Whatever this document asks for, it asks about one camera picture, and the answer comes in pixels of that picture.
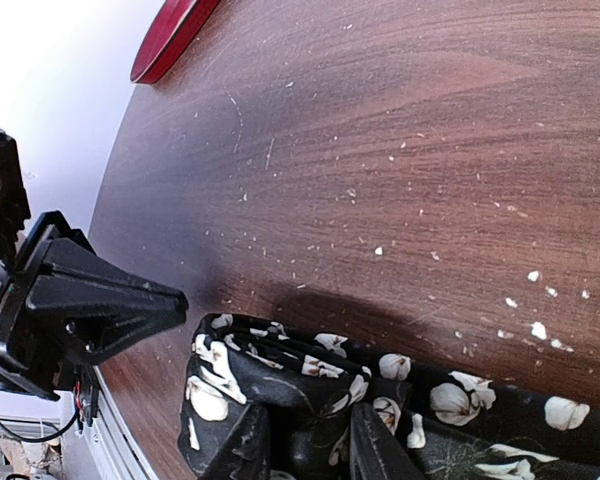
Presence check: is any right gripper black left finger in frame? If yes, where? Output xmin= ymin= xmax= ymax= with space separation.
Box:
xmin=202 ymin=404 xmax=271 ymax=480

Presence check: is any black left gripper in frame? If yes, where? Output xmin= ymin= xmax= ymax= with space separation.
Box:
xmin=0 ymin=211 xmax=188 ymax=401

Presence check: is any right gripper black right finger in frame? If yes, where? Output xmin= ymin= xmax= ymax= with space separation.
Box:
xmin=349 ymin=404 xmax=425 ymax=480

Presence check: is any black skull pattern tie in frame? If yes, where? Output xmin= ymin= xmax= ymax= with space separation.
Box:
xmin=178 ymin=314 xmax=600 ymax=479

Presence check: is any dark red round tray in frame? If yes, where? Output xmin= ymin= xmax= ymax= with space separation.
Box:
xmin=130 ymin=0 xmax=220 ymax=85

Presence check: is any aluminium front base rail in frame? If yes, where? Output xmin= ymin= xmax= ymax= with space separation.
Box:
xmin=81 ymin=368 xmax=157 ymax=480

